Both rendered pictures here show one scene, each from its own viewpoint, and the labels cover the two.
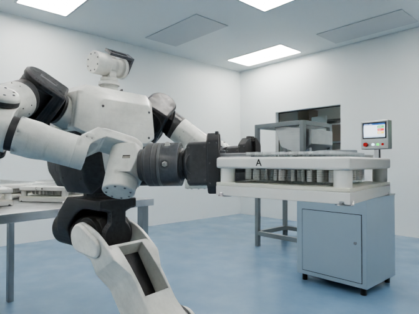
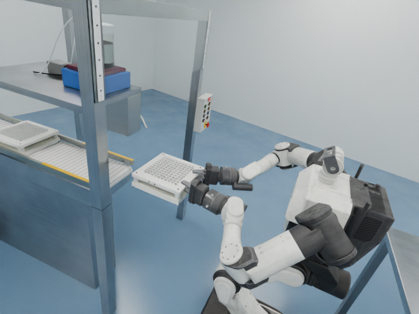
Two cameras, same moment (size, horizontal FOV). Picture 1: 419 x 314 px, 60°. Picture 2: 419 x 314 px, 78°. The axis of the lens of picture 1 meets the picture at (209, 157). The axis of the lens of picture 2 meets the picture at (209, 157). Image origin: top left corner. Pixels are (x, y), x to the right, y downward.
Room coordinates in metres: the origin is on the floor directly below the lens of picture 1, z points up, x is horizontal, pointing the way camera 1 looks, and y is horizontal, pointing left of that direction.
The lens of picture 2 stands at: (1.72, -0.35, 1.69)
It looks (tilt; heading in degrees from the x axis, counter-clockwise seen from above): 29 degrees down; 161
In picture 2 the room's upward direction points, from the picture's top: 9 degrees clockwise
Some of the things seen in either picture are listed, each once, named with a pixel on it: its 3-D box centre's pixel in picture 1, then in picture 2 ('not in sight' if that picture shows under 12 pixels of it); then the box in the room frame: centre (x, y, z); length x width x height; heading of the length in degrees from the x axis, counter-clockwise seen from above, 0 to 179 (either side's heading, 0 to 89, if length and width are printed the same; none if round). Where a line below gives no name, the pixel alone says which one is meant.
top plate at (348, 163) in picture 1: (305, 162); (169, 171); (0.70, -0.18, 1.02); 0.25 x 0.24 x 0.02; 141
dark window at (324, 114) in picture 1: (308, 139); not in sight; (6.34, -1.74, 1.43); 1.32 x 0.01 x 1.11; 43
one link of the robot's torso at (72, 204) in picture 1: (90, 221); (313, 266); (1.15, 0.37, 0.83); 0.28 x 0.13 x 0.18; 51
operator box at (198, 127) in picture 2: not in sight; (202, 113); (-0.09, 0.16, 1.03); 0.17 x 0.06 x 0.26; 144
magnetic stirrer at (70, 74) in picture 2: not in sight; (98, 76); (0.45, -0.50, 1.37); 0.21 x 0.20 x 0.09; 144
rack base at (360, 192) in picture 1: (305, 187); (169, 180); (0.70, -0.18, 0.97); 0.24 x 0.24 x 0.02; 51
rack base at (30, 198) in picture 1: (58, 197); not in sight; (1.78, 0.74, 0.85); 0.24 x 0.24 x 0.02; 77
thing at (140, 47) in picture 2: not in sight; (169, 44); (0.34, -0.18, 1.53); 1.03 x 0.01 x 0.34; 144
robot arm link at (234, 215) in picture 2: not in sight; (233, 215); (1.02, 0.02, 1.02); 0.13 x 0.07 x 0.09; 160
